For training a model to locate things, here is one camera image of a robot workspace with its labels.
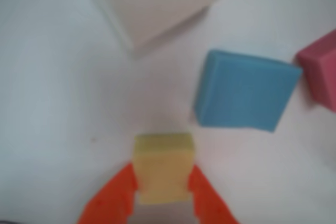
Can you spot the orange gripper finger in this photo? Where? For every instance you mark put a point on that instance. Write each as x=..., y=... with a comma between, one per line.
x=110, y=200
x=210, y=197

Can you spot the yellow foam cuboid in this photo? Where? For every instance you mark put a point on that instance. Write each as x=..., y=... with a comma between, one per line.
x=163, y=167

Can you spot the blue foam cuboid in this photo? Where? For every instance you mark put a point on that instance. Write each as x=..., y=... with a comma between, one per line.
x=244, y=91

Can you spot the pink foam cuboid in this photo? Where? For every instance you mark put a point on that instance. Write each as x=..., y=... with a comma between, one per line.
x=321, y=70

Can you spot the white foam cuboid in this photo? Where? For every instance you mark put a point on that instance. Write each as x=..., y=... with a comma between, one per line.
x=155, y=9

